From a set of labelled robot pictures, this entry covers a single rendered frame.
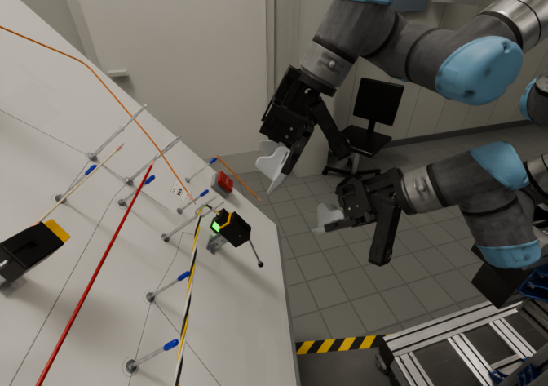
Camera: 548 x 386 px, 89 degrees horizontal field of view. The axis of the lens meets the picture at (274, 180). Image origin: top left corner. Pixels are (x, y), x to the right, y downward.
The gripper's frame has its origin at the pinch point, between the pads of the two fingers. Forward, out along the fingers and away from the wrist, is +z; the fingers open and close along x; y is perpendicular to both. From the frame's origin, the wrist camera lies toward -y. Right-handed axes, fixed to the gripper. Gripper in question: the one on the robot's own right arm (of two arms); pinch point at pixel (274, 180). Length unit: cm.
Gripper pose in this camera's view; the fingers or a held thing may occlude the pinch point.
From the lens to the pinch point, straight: 54.5
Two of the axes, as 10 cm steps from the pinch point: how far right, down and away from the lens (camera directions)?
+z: -4.5, 7.8, 4.3
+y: -8.9, -4.0, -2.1
